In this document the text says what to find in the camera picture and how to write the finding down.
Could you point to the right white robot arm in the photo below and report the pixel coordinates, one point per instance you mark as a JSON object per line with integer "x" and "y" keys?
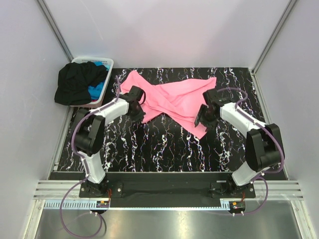
{"x": 263, "y": 146}

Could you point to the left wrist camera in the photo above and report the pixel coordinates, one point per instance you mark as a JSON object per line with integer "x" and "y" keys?
{"x": 135, "y": 94}

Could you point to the right orange connector box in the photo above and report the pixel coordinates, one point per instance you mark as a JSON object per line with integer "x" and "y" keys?
{"x": 238, "y": 205}

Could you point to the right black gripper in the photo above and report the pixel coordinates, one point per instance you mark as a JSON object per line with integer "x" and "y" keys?
{"x": 202, "y": 110}

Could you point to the orange connector box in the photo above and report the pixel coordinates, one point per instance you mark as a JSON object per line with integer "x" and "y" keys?
{"x": 103, "y": 204}
{"x": 238, "y": 205}

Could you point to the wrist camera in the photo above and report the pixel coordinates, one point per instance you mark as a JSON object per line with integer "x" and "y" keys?
{"x": 135, "y": 94}
{"x": 211, "y": 98}

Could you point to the pink t shirt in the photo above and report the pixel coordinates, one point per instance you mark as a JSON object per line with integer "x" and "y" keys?
{"x": 179, "y": 100}

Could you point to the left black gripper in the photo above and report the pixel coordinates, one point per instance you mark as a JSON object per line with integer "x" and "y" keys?
{"x": 139, "y": 117}

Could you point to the blue t shirt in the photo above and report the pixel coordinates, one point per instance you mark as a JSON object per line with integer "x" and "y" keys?
{"x": 95, "y": 92}

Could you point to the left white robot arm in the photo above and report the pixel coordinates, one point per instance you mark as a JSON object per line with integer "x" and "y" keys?
{"x": 88, "y": 136}

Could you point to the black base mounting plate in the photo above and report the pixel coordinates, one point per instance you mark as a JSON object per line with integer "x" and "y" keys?
{"x": 168, "y": 190}

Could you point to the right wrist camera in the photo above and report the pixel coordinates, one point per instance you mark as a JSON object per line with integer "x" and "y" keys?
{"x": 211, "y": 98}

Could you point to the aluminium frame rail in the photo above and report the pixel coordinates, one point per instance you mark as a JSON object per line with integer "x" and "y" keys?
{"x": 59, "y": 195}

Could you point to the black t shirt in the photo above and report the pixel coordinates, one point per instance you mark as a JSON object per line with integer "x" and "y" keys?
{"x": 74, "y": 80}

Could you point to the left orange connector box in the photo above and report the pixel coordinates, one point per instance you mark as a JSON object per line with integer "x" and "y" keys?
{"x": 103, "y": 204}

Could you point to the white plastic laundry basket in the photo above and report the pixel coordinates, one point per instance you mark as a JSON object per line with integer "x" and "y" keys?
{"x": 108, "y": 63}

